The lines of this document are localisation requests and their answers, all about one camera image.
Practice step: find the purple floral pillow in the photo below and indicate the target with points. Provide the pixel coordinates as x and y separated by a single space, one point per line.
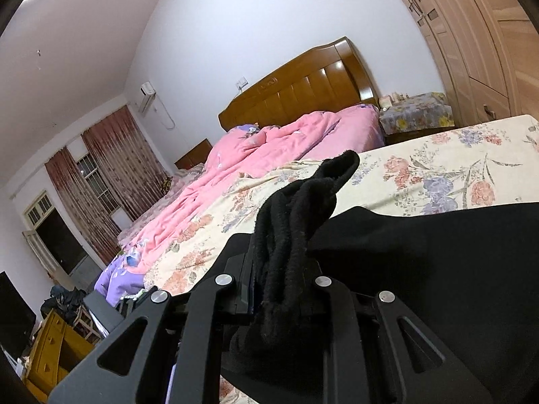
245 129

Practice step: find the black television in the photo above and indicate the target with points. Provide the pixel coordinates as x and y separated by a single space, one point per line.
14 315

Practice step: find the yellow wooden cabinet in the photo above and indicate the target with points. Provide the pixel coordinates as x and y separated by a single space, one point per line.
54 353

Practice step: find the floral bed sheet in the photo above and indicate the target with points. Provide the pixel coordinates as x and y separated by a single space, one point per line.
421 160

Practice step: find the nightstand with floral cloth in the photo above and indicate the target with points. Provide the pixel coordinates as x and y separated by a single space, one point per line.
417 113

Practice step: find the white box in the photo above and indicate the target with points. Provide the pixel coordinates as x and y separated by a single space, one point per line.
386 102

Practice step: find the wooden headboard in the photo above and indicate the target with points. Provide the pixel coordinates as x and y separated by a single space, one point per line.
303 84

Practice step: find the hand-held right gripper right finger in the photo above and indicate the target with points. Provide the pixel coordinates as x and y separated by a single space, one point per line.
337 303

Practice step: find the red patterned curtain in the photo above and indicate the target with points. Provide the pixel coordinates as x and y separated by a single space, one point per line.
82 206
126 160

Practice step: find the light wooden wardrobe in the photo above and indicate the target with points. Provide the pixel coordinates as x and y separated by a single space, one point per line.
471 29

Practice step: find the pile of dark clothes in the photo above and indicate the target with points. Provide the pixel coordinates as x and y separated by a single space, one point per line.
63 301

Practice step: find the white wall socket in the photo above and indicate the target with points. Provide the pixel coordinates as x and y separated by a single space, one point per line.
242 82

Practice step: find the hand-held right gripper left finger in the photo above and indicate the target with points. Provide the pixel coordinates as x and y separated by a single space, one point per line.
238 273

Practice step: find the barred window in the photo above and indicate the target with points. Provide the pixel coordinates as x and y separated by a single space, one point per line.
97 183

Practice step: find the pink quilt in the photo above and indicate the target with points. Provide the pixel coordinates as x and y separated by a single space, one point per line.
252 164

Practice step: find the black pants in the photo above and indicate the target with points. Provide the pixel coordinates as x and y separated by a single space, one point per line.
421 261

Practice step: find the dark grey panel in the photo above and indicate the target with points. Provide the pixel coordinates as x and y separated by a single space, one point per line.
103 313

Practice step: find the purple floral quilt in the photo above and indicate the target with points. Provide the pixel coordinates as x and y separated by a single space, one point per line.
120 277

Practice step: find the small wooden nightstand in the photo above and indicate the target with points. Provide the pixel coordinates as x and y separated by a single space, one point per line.
193 155

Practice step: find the dark doorway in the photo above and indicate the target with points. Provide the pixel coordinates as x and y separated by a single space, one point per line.
59 244

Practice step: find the white air conditioner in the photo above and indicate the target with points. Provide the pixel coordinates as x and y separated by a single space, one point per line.
147 94

